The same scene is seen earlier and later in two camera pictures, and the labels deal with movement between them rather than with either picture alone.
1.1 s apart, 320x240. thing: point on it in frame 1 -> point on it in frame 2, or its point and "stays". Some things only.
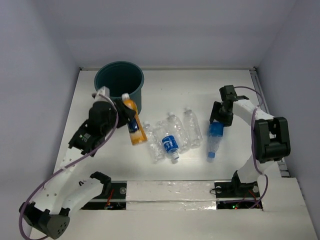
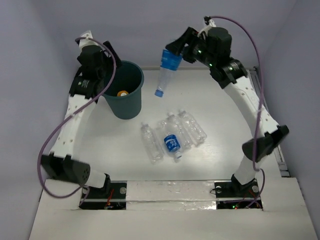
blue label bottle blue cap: [215, 132] -> [170, 63]
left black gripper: [122, 111] -> [108, 52]
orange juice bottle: [139, 136] -> [122, 93]
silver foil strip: [170, 195] stays
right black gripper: [215, 113] -> [178, 45]
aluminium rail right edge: [281, 163] stays
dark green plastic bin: [121, 77] stays
